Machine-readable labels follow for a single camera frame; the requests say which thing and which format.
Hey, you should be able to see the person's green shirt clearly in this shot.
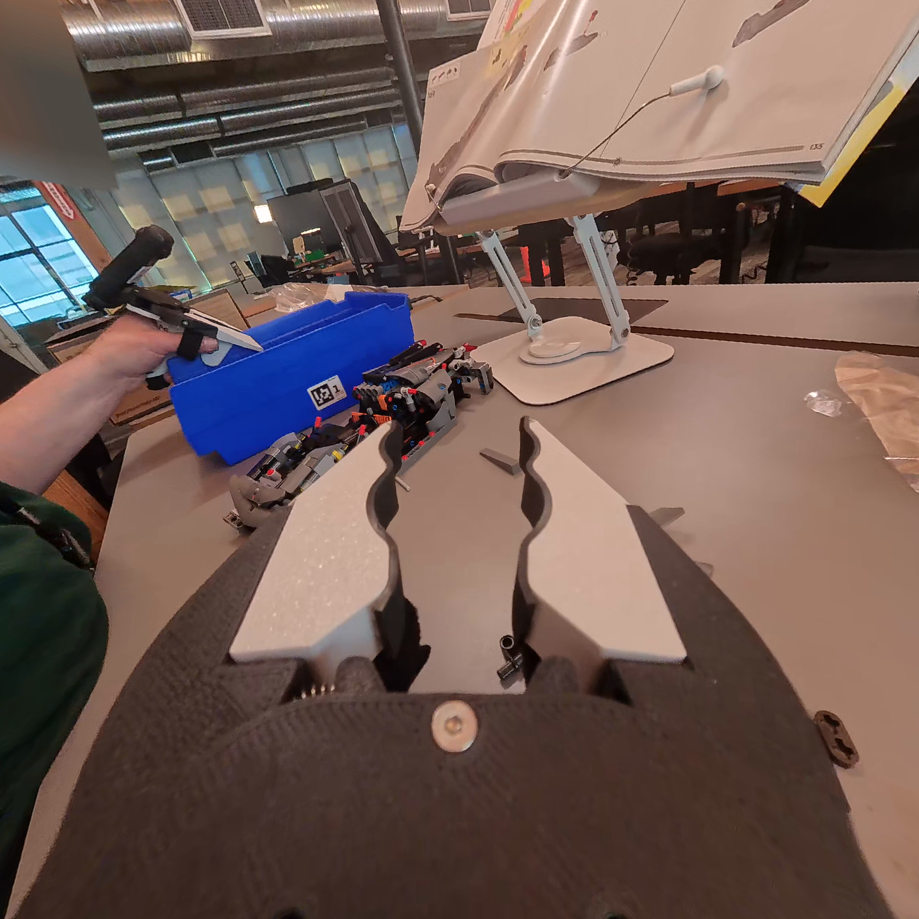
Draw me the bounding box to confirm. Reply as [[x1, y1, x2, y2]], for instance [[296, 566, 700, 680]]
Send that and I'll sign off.
[[0, 481, 110, 870]]

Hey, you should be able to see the blue plastic bin with tag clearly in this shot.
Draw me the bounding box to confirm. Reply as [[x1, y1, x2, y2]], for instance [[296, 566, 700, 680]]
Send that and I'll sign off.
[[167, 291, 417, 458]]

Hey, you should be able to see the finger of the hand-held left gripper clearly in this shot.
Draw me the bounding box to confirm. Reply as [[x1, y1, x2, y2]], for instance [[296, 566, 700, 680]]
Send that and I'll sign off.
[[188, 307, 265, 354]]

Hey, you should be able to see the white book stand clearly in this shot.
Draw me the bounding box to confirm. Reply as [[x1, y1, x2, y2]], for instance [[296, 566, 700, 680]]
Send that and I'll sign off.
[[434, 65, 728, 405]]

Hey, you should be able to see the crumpled clear plastic bag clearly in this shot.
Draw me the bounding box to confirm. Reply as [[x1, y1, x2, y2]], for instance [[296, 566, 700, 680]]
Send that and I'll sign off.
[[835, 350, 919, 493]]

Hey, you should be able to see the red window sign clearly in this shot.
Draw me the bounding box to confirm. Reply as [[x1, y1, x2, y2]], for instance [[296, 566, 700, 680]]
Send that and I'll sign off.
[[36, 179, 91, 225]]

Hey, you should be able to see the person's left hand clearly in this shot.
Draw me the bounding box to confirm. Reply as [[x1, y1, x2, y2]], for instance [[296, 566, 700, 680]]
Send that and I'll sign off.
[[99, 314, 221, 390]]

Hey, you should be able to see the person's left forearm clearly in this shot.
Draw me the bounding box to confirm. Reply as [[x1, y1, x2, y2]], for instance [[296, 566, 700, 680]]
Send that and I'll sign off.
[[0, 362, 148, 498]]

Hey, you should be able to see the black lego connector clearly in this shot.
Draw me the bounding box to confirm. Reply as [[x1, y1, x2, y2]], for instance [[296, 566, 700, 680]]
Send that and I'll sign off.
[[815, 709, 860, 771]]

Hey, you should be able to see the grey and black lego car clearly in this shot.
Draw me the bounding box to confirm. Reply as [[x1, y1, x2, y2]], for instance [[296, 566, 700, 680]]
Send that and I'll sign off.
[[223, 342, 496, 531]]

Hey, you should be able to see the black equipment cabinet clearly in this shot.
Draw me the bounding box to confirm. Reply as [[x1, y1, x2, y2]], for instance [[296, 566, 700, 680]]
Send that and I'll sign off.
[[319, 179, 397, 264]]

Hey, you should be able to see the black lanyard strap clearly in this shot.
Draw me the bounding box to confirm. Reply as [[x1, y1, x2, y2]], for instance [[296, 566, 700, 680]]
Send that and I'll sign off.
[[0, 495, 94, 572]]

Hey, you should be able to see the black computer monitor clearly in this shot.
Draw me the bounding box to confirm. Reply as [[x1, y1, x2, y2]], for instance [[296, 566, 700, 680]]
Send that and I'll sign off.
[[267, 192, 338, 252]]

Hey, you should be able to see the silver ventilation duct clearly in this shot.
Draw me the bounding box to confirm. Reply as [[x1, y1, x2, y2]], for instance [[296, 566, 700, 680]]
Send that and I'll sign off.
[[63, 0, 496, 73]]

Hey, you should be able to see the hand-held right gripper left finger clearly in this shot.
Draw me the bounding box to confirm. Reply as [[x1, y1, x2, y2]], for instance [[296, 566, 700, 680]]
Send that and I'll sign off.
[[228, 421, 402, 666]]

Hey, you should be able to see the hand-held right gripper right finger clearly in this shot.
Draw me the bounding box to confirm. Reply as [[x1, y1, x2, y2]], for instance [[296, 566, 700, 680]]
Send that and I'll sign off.
[[512, 415, 689, 680]]

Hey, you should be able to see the lego instruction booklet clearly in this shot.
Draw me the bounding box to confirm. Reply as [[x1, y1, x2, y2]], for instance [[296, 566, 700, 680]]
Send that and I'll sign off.
[[398, 0, 919, 234]]

